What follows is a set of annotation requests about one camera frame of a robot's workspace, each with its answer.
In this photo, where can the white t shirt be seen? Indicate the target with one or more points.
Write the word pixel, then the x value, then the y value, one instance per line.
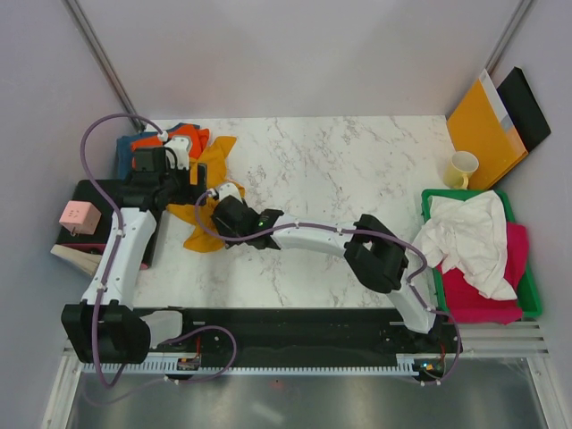
pixel 470 235

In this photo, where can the beige book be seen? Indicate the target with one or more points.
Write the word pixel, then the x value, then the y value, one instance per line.
pixel 86 262

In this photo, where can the pink cube power adapter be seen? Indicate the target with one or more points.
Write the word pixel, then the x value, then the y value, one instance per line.
pixel 80 218

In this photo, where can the folded orange t shirt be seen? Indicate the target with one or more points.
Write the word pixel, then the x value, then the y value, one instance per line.
pixel 198 136

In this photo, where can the right metal frame post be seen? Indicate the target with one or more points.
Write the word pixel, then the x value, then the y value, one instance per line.
pixel 516 20

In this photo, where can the folded blue t shirt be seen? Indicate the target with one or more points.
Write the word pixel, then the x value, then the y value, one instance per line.
pixel 124 152

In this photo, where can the white slotted cable duct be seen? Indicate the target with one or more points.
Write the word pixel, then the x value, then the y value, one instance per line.
pixel 173 366

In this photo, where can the left metal frame post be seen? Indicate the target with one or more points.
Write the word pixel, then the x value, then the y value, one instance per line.
pixel 97 50

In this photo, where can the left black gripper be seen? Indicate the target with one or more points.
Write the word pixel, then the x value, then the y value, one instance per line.
pixel 185 174

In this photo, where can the pale yellow mug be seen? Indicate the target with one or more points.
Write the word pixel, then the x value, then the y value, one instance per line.
pixel 462 165

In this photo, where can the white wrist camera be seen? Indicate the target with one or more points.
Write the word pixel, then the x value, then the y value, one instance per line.
pixel 177 150
pixel 225 190

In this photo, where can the metal frame post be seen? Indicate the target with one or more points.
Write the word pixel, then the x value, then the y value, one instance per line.
pixel 516 20
pixel 97 50

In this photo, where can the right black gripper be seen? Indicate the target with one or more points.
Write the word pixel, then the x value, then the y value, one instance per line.
pixel 224 231

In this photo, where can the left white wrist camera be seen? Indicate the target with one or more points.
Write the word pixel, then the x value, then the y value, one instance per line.
pixel 177 150

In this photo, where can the magenta t shirt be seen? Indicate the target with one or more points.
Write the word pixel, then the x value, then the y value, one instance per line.
pixel 468 306

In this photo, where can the black flat box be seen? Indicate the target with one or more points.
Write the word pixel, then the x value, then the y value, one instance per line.
pixel 523 109

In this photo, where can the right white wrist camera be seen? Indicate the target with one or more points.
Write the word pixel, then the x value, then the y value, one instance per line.
pixel 225 190

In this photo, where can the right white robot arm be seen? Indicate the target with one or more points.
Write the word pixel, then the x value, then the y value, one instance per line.
pixel 381 262

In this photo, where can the orange yellow envelope folder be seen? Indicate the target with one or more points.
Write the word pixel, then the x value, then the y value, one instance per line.
pixel 481 125

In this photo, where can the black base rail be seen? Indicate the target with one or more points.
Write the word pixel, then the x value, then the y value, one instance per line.
pixel 309 336

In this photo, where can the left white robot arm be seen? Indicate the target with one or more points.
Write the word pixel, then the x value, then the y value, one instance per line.
pixel 103 327

